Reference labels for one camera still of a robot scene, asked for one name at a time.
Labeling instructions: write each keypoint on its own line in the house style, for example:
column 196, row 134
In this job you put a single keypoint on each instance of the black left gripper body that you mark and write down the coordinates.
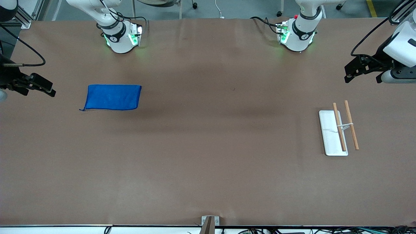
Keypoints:
column 381, row 59

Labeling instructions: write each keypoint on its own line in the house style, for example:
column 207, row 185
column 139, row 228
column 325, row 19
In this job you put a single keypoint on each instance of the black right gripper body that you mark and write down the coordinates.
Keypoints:
column 7, row 76

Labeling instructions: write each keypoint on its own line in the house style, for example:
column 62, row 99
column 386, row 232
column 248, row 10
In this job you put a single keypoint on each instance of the blue microfibre towel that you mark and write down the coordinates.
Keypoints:
column 113, row 97

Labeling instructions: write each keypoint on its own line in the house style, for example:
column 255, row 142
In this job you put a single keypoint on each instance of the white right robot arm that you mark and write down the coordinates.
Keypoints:
column 120, row 42

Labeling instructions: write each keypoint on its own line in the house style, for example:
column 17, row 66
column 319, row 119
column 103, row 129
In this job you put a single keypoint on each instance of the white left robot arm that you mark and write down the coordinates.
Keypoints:
column 300, row 39

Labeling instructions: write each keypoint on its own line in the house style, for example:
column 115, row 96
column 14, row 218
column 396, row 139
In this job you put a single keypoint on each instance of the white rack with wooden bars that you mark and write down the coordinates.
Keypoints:
column 331, row 136

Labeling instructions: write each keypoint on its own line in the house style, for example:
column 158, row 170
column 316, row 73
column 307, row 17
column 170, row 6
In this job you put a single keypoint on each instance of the beige chair base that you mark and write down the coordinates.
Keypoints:
column 159, row 2

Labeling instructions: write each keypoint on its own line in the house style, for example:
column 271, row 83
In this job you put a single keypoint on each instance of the brown table cover sheet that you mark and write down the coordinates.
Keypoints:
column 208, row 146

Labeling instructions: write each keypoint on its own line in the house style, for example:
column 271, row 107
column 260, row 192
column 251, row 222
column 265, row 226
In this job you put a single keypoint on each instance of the aluminium frame profile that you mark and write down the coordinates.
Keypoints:
column 25, row 20

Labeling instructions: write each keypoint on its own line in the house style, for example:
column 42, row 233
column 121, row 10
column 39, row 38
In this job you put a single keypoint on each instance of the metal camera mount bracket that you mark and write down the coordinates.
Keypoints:
column 209, row 224

